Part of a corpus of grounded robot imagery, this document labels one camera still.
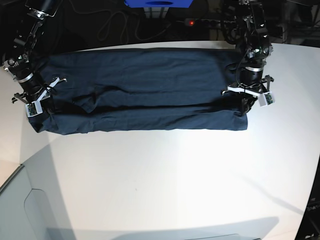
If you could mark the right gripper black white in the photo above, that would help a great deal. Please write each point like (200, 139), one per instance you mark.
(33, 87)

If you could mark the blue box with oval hole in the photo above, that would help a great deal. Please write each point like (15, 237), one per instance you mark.
(158, 3)

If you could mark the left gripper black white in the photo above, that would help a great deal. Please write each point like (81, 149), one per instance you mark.
(249, 84)

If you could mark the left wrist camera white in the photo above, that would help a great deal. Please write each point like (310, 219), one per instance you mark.
(265, 99)

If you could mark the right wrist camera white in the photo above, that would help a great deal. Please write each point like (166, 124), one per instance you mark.
(33, 109)

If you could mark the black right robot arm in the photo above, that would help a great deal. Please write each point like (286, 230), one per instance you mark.
(25, 20)

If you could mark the white power strip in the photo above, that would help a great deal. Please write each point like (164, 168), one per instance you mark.
(209, 23)

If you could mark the dark blue T-shirt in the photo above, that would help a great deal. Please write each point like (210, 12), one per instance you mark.
(141, 90)

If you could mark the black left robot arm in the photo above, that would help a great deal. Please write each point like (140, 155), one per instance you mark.
(243, 24)

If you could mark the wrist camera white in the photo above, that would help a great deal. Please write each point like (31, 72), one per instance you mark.
(33, 109)
(265, 99)

